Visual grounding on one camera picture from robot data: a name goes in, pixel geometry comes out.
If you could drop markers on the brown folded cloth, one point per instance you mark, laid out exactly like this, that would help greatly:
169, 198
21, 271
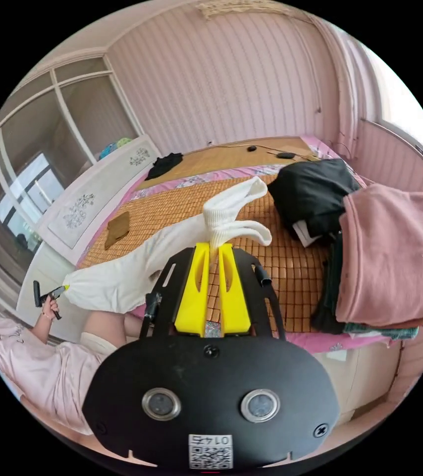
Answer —
117, 227

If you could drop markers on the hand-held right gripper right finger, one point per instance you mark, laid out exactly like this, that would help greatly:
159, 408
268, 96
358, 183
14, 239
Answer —
233, 297

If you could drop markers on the person's left hand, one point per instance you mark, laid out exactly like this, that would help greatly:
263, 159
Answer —
51, 308

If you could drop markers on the pile of clothes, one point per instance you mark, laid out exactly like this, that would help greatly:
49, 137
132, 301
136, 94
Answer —
382, 253

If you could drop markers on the black garment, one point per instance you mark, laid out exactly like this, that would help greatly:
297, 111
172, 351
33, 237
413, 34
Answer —
164, 164

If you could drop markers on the window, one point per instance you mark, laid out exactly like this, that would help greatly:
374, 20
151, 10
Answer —
404, 104

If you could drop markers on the pink curtain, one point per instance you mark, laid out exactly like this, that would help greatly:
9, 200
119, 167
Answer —
341, 82

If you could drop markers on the person's body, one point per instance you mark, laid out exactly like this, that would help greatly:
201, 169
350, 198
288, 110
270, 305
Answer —
48, 364

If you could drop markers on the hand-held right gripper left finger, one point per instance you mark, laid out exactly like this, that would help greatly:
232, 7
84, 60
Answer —
191, 297

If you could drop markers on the white long pants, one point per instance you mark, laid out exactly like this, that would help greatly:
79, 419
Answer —
115, 279

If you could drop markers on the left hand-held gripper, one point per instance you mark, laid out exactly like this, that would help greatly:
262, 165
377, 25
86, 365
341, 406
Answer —
54, 295

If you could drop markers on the cupboard with glass doors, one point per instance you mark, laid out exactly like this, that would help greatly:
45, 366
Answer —
40, 148

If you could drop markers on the person's left forearm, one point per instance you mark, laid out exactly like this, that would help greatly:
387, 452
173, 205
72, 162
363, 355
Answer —
42, 329

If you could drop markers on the bed with woven mat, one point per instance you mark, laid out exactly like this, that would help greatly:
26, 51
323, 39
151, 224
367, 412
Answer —
293, 279

